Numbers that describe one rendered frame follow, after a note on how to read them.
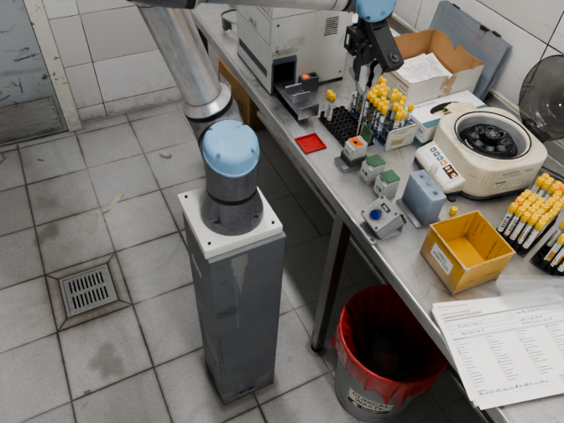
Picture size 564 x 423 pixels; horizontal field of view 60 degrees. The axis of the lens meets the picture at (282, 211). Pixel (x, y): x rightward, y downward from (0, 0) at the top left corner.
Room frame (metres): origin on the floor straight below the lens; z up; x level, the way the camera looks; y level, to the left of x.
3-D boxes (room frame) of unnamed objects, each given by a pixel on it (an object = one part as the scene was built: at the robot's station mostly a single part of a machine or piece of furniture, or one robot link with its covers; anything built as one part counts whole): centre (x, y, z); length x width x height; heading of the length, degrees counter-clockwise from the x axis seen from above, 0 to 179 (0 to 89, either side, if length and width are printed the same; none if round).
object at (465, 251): (0.69, -0.42, 0.93); 0.13 x 0.13 x 0.10; 26
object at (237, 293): (0.78, 0.12, 0.44); 0.20 x 0.20 x 0.87; 29
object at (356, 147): (1.02, -0.19, 0.92); 0.05 x 0.04 x 0.06; 119
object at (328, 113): (1.16, -0.17, 0.93); 0.17 x 0.09 x 0.11; 30
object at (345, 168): (1.02, -0.19, 0.89); 0.09 x 0.05 x 0.04; 119
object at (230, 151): (0.79, 0.12, 1.07); 0.13 x 0.12 x 0.14; 21
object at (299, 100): (1.28, -0.01, 0.92); 0.21 x 0.07 x 0.05; 29
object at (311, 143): (1.09, -0.07, 0.88); 0.07 x 0.07 x 0.01; 29
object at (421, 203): (0.85, -0.35, 0.92); 0.10 x 0.07 x 0.10; 24
